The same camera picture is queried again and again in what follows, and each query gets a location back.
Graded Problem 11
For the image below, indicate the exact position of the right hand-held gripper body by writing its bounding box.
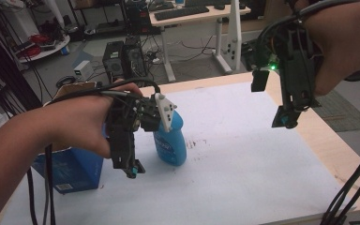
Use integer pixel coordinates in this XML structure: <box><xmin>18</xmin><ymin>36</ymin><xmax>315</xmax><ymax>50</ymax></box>
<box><xmin>228</xmin><ymin>0</ymin><xmax>324</xmax><ymax>113</ymax></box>

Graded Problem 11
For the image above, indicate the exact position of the small white box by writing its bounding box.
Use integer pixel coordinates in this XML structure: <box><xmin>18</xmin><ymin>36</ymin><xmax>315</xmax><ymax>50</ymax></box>
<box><xmin>73</xmin><ymin>59</ymin><xmax>95</xmax><ymax>82</ymax></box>

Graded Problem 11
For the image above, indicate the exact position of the round white table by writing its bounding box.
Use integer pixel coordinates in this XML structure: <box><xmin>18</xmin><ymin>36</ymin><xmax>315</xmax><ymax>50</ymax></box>
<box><xmin>15</xmin><ymin>34</ymin><xmax>71</xmax><ymax>64</ymax></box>

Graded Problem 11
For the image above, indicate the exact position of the blue plastic bottle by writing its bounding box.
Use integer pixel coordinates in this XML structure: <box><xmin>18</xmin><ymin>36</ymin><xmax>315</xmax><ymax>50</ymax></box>
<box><xmin>152</xmin><ymin>109</ymin><xmax>188</xmax><ymax>167</ymax></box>

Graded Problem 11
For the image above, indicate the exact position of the thin grey cable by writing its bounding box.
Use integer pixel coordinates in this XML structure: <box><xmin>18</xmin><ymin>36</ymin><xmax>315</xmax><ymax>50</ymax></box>
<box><xmin>41</xmin><ymin>89</ymin><xmax>144</xmax><ymax>225</ymax></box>

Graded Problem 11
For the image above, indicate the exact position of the white table mat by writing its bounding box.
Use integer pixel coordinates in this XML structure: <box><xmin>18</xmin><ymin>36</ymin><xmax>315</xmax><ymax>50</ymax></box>
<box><xmin>0</xmin><ymin>82</ymin><xmax>355</xmax><ymax>225</ymax></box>

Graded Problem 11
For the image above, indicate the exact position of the red cable coil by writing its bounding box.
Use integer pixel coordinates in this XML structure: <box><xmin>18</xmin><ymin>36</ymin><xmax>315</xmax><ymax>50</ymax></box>
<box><xmin>18</xmin><ymin>33</ymin><xmax>51</xmax><ymax>59</ymax></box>

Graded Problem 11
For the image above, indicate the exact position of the black computer tower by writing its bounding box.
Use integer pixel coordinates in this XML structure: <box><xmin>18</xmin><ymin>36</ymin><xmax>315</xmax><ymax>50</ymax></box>
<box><xmin>123</xmin><ymin>37</ymin><xmax>149</xmax><ymax>82</ymax></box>
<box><xmin>102</xmin><ymin>40</ymin><xmax>127</xmax><ymax>83</ymax></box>

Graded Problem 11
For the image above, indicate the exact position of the person's left hand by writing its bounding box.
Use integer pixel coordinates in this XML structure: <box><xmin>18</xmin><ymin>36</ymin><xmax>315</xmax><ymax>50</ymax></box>
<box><xmin>43</xmin><ymin>79</ymin><xmax>143</xmax><ymax>159</ymax></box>

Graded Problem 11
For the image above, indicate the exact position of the dark curtain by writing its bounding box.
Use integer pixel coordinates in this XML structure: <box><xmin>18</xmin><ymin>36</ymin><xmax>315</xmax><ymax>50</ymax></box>
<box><xmin>0</xmin><ymin>6</ymin><xmax>43</xmax><ymax>116</ymax></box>

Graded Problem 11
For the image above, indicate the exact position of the black keyboard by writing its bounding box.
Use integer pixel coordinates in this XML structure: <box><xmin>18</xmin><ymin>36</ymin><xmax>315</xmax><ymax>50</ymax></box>
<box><xmin>154</xmin><ymin>5</ymin><xmax>210</xmax><ymax>22</ymax></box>

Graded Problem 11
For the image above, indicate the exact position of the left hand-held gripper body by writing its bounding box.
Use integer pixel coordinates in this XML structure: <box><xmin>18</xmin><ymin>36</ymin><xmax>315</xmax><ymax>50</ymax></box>
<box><xmin>106</xmin><ymin>92</ymin><xmax>178</xmax><ymax>173</ymax></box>

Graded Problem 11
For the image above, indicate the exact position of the person's right hand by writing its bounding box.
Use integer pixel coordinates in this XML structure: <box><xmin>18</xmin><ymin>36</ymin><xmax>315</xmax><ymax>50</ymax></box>
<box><xmin>293</xmin><ymin>0</ymin><xmax>360</xmax><ymax>97</ymax></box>

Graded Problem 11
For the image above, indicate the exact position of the thick grey cable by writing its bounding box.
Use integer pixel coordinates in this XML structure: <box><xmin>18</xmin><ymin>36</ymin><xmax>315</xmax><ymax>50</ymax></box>
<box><xmin>296</xmin><ymin>0</ymin><xmax>359</xmax><ymax>21</ymax></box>

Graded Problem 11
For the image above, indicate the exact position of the blue cardboard box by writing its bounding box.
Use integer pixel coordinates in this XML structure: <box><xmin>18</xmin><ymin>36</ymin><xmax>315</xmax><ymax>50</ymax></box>
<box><xmin>32</xmin><ymin>82</ymin><xmax>106</xmax><ymax>195</ymax></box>

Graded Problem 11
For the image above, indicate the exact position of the grey floor mat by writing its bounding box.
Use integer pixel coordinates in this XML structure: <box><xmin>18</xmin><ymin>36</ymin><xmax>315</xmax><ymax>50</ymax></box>
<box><xmin>312</xmin><ymin>89</ymin><xmax>360</xmax><ymax>133</ymax></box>

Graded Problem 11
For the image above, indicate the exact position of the wooden desk with white legs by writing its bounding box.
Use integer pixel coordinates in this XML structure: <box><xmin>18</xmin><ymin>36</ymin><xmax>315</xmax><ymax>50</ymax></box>
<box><xmin>148</xmin><ymin>3</ymin><xmax>251</xmax><ymax>83</ymax></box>

